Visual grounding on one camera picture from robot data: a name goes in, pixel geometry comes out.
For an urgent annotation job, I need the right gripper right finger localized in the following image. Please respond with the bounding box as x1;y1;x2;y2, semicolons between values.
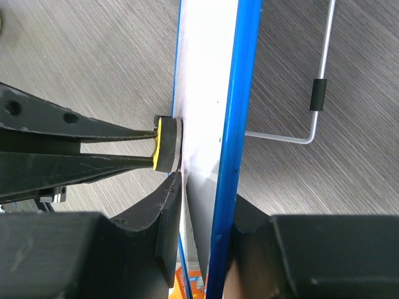
229;195;274;298

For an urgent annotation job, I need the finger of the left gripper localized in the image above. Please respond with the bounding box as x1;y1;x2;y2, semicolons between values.
1;83;156;143
1;152;153;202

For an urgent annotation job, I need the wire whiteboard stand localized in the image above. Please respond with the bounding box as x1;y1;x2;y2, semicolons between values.
245;0;336;145

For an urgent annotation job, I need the yellow whiteboard eraser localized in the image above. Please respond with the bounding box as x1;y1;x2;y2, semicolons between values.
152;115;183;173

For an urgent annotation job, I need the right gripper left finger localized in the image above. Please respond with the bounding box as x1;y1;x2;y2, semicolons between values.
111;171;182;288

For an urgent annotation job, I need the blue framed whiteboard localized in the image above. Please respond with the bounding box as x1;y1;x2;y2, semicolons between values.
172;1;262;298

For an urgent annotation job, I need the orange cover book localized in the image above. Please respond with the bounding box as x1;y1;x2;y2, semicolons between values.
170;267;208;299

